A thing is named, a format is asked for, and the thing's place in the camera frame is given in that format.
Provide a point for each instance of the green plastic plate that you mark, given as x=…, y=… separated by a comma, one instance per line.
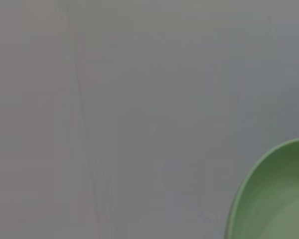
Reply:
x=276, y=194

